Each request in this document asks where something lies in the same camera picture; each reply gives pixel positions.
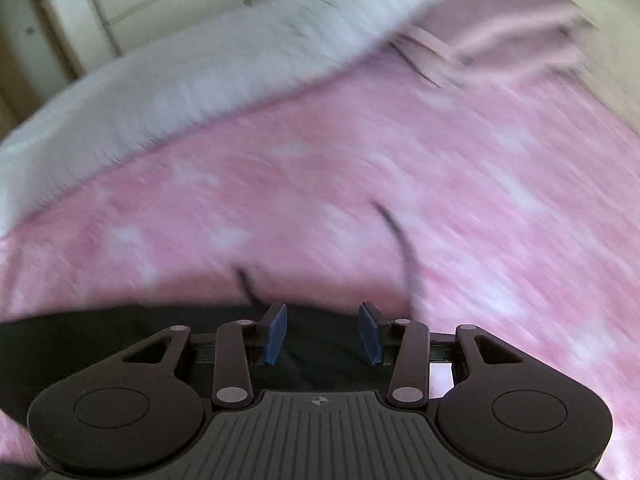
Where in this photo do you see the light pink folded cloth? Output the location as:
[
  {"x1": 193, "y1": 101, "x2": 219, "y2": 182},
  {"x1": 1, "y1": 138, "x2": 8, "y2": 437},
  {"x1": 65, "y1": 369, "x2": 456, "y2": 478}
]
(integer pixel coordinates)
[{"x1": 389, "y1": 0, "x2": 598, "y2": 88}]

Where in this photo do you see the white fluffy blanket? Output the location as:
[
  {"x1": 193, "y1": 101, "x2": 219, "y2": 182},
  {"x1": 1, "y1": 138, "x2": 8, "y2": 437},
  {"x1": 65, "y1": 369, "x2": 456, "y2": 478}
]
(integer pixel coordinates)
[{"x1": 0, "y1": 0, "x2": 546, "y2": 238}]

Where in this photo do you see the black garment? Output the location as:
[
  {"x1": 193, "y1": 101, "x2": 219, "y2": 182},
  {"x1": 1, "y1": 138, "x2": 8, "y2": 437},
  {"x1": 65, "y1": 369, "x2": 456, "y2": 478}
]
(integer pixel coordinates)
[{"x1": 0, "y1": 304, "x2": 418, "y2": 428}]

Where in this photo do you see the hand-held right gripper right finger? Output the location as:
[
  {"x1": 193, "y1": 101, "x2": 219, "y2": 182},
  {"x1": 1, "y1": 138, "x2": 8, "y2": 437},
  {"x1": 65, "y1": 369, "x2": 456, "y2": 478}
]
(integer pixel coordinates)
[{"x1": 358, "y1": 301, "x2": 527, "y2": 407}]

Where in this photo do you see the pink mottled blanket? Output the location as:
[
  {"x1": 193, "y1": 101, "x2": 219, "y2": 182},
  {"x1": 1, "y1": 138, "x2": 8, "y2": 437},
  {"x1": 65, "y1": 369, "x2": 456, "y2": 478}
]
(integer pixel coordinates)
[{"x1": 0, "y1": 35, "x2": 640, "y2": 480}]

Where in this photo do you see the dark thin cord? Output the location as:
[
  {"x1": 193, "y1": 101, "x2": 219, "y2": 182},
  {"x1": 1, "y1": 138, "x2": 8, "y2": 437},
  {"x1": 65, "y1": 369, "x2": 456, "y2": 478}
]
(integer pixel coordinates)
[{"x1": 372, "y1": 201, "x2": 427, "y2": 318}]

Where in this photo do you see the wooden cabinet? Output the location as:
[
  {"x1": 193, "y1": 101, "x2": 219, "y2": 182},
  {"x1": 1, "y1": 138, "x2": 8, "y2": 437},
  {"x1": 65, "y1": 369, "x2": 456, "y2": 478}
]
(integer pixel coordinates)
[{"x1": 0, "y1": 0, "x2": 123, "y2": 133}]

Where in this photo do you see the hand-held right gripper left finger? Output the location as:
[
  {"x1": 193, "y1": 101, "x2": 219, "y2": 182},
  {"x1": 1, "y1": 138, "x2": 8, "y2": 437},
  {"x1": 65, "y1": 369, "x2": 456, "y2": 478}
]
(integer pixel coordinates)
[{"x1": 121, "y1": 302, "x2": 289, "y2": 409}]

